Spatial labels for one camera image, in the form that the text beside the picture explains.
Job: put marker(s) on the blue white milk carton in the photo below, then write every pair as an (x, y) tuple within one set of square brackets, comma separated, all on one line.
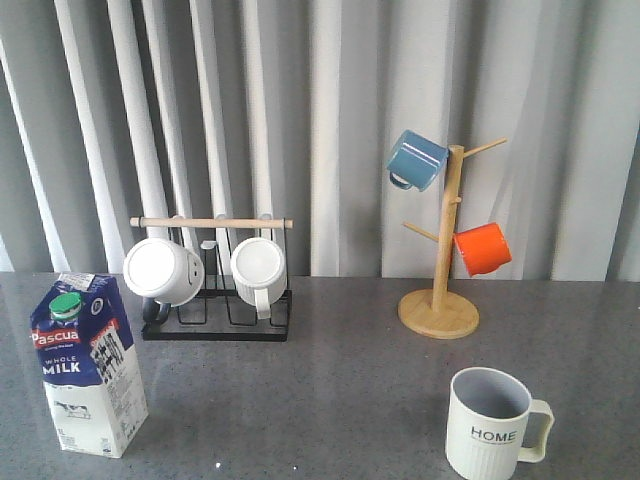
[(90, 369)]

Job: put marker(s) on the white ribbed mug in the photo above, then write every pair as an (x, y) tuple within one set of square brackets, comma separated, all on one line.
[(259, 271)]

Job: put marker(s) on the blue enamel mug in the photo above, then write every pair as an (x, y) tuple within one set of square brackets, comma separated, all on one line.
[(415, 161)]

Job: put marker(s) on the wooden mug tree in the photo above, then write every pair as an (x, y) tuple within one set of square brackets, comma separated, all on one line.
[(437, 312)]

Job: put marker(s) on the white smiley mug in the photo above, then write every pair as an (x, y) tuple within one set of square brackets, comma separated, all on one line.
[(165, 274)]

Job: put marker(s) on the orange enamel mug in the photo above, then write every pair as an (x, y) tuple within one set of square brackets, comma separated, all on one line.
[(483, 249)]

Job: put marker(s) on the grey white curtain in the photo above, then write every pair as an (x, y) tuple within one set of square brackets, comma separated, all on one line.
[(287, 109)]

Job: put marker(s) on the cream HOME mug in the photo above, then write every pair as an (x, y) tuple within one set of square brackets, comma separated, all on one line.
[(493, 424)]

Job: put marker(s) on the black wire mug rack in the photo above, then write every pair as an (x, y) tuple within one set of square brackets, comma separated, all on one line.
[(217, 312)]

